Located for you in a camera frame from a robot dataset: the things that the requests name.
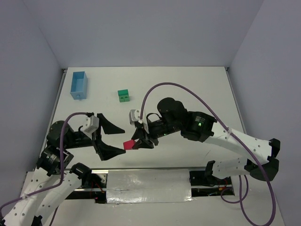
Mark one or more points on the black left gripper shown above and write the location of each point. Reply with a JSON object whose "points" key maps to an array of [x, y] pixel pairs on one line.
{"points": [[95, 138]]}

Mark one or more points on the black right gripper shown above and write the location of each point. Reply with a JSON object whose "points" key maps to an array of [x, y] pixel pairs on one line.
{"points": [[146, 131]]}

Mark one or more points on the red triangular wooden block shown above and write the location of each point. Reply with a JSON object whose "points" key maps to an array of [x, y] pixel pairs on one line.
{"points": [[128, 145]]}

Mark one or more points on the green arched hospital block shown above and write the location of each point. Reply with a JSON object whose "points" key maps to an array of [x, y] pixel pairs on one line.
{"points": [[124, 98]]}

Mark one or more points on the green rectangular wooden block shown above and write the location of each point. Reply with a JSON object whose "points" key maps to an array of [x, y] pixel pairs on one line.
{"points": [[122, 92]]}

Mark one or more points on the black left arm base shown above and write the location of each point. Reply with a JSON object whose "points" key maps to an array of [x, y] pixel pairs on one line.
{"points": [[87, 177]]}

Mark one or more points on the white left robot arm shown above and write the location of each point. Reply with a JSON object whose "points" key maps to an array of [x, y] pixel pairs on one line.
{"points": [[51, 183]]}

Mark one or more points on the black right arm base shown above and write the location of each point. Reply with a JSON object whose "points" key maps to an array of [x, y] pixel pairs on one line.
{"points": [[203, 184]]}

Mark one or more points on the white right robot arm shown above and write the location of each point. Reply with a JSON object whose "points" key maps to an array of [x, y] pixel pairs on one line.
{"points": [[257, 157]]}

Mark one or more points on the blue plastic bin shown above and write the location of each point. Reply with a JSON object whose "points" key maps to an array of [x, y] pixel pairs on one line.
{"points": [[79, 85]]}

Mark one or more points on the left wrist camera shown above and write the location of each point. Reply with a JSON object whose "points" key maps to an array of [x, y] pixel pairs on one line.
{"points": [[91, 125]]}

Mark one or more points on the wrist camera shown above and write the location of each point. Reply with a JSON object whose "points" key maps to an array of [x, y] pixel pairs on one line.
{"points": [[136, 119], [91, 125]]}

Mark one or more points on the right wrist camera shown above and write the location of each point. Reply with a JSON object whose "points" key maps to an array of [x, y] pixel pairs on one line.
{"points": [[136, 119]]}

